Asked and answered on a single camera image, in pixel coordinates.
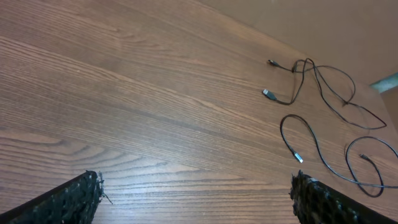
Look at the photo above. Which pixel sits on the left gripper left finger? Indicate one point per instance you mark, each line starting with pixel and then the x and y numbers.
pixel 74 202

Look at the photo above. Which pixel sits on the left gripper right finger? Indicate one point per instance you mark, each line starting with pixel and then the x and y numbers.
pixel 315 202

